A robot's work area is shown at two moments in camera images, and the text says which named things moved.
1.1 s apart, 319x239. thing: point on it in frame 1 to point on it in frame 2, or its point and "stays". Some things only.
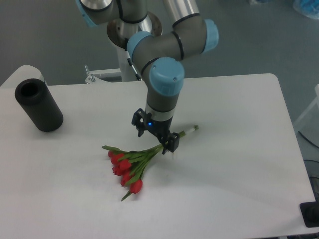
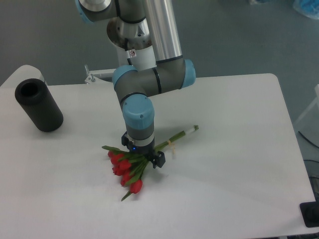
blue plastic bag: x=308 y=8 stays
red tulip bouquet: x=130 y=165 stays
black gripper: x=141 y=119 to x=157 y=160
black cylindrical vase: x=34 y=96 stays
